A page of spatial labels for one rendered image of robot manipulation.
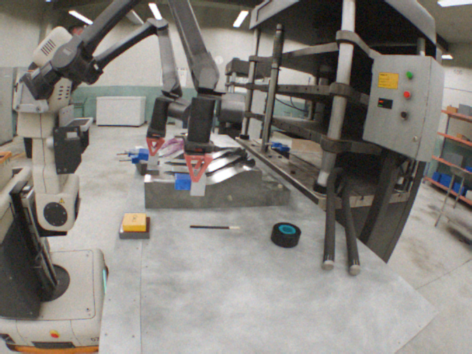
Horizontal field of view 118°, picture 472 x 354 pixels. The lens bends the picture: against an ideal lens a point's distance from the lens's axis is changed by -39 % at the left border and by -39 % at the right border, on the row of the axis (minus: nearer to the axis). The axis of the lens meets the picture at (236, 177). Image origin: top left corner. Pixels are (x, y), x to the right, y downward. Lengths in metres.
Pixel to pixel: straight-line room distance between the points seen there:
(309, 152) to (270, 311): 1.20
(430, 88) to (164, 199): 1.00
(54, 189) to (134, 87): 7.50
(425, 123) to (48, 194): 1.38
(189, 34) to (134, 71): 7.70
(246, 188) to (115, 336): 0.59
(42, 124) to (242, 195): 0.74
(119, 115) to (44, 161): 6.70
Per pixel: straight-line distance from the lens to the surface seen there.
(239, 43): 8.29
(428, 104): 0.94
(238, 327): 0.43
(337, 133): 1.05
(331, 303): 0.52
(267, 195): 0.81
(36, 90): 0.70
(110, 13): 0.73
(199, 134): 0.55
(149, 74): 8.17
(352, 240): 0.67
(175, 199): 0.74
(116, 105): 7.56
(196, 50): 0.60
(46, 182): 0.90
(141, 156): 0.86
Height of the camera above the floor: 1.16
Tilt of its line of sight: 19 degrees down
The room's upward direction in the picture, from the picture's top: 7 degrees clockwise
